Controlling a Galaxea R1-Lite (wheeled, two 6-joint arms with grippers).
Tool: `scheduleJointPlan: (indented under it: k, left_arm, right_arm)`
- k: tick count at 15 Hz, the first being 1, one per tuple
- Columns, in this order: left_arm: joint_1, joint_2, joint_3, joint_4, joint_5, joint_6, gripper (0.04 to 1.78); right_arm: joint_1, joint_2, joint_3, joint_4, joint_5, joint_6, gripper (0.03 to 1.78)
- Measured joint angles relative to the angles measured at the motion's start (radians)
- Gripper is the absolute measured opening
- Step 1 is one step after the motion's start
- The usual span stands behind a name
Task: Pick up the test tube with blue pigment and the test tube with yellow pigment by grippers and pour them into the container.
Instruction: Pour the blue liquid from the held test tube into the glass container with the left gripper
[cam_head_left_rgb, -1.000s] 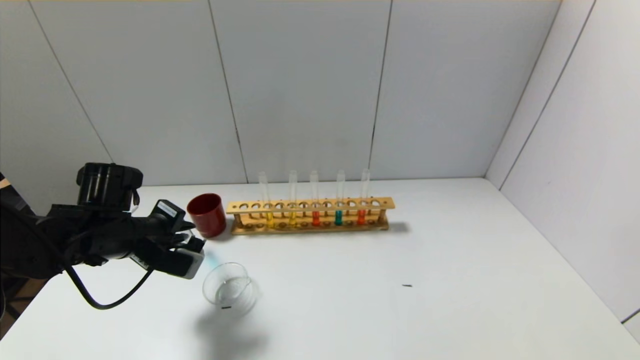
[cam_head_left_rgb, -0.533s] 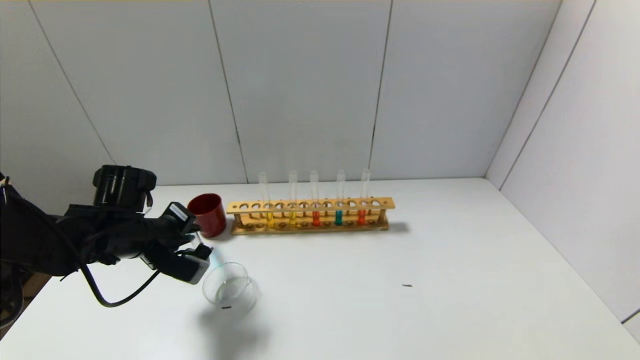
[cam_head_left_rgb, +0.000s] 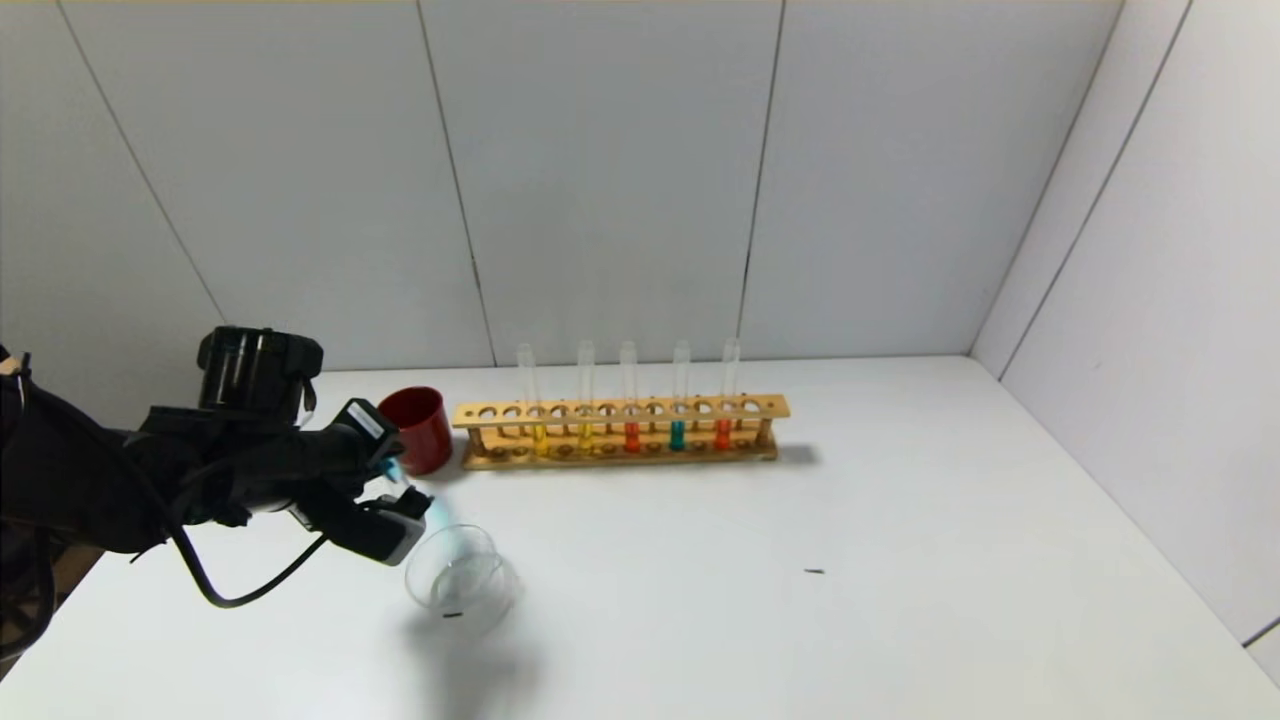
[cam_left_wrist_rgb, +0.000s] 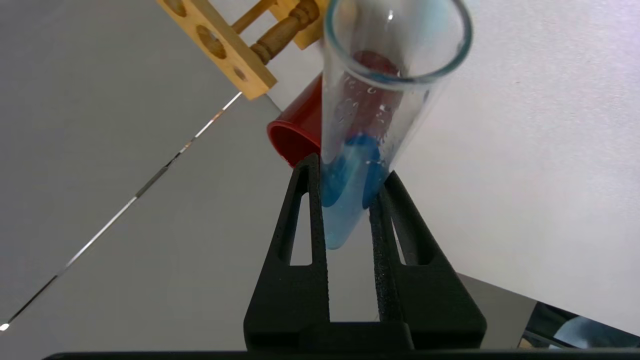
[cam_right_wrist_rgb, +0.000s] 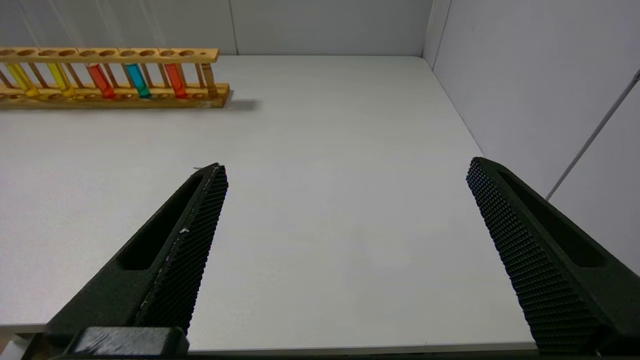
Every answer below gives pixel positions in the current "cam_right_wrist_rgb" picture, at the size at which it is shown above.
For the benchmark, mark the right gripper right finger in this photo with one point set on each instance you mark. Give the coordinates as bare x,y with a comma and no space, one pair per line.
550,270

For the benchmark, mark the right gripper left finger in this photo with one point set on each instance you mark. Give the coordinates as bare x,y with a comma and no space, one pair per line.
165,270

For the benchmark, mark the test tube with teal pigment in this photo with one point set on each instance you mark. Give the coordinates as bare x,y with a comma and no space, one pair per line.
138,81

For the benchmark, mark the wooden test tube rack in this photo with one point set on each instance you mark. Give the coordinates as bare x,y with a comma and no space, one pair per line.
115,54

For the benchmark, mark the test tube with orange pigment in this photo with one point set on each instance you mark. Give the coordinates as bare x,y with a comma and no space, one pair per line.
101,81
175,81

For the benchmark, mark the test tube with yellow pigment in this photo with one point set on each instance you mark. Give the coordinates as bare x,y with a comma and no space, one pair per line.
22,80
61,80

